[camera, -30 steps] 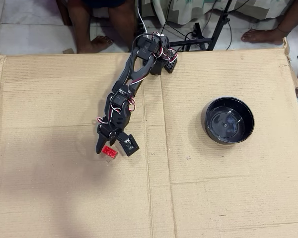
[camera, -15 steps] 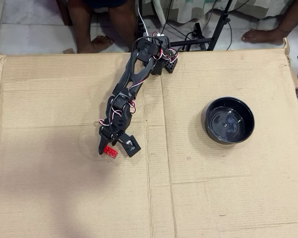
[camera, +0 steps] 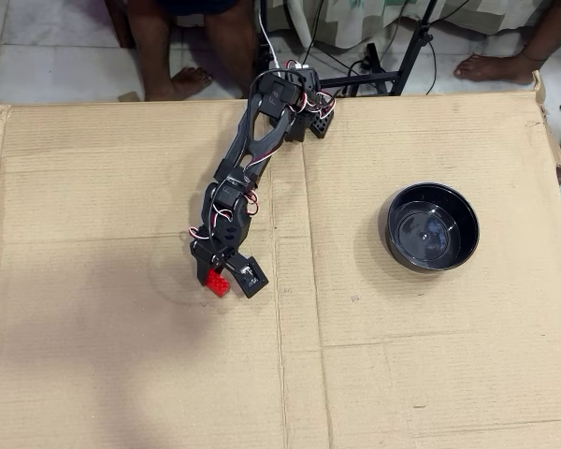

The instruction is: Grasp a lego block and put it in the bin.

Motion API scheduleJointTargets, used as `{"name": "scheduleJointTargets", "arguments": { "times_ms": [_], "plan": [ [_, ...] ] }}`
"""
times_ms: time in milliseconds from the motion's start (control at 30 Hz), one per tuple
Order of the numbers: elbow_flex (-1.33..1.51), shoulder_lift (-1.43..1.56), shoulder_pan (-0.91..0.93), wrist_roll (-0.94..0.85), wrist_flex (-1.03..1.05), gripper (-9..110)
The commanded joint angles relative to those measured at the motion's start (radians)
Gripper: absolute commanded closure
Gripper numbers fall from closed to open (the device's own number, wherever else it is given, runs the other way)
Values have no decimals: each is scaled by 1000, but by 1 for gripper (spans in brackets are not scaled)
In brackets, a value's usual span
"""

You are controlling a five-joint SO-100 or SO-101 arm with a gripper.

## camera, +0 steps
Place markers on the black gripper body with motor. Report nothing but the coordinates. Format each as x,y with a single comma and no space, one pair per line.
208,258

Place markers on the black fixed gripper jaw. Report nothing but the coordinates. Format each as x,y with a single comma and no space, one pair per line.
228,265

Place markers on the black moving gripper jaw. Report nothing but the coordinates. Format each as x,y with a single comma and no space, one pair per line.
203,271

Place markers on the red lego block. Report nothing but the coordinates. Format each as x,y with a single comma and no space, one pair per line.
219,283

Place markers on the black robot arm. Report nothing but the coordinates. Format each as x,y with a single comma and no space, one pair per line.
254,140

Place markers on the brown cardboard sheet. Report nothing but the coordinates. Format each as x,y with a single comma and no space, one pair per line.
121,187

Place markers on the small wooden scrap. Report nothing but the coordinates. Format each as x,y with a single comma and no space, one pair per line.
128,97

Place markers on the bare lower leg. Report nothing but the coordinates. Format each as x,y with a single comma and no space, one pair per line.
231,47

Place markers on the black round plastic bowl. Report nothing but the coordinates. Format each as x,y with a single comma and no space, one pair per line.
425,234

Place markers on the bare leg with foot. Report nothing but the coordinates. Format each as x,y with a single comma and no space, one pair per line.
156,47

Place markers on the dark blue shorts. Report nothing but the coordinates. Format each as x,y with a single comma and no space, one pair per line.
196,7

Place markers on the dark wooden furniture leg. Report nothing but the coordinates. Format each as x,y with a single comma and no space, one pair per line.
121,23

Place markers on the black metal tripod stand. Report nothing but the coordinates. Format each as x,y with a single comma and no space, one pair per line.
413,47

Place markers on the bare foot with anklet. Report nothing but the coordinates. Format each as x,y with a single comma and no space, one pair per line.
491,68

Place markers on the small black gripper camera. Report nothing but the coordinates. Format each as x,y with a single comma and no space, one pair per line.
251,277

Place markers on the black metal frame post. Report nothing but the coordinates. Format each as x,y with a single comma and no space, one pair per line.
263,56

